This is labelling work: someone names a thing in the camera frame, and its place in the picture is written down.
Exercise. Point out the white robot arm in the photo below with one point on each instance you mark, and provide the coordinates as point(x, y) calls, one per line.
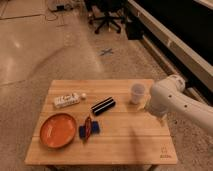
point(167, 95)

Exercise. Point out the orange ceramic bowl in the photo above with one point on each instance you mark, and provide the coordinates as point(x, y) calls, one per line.
point(58, 130)

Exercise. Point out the black rectangular case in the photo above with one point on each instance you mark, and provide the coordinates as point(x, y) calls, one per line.
point(103, 106)

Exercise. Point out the translucent plastic cup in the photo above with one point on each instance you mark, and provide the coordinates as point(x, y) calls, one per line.
point(137, 93)

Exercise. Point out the blue tape cross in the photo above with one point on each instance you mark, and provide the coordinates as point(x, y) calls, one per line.
point(106, 51)

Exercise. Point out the red pepper toy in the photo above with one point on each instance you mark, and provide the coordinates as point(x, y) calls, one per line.
point(88, 127)

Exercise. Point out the blue cloth piece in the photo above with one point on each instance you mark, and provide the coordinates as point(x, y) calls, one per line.
point(95, 129)

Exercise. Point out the wooden table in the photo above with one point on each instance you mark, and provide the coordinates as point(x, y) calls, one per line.
point(128, 134)

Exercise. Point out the black box on floor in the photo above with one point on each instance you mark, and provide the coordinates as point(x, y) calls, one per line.
point(134, 30)

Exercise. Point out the black office chair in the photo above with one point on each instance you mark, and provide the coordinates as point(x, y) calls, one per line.
point(106, 7)

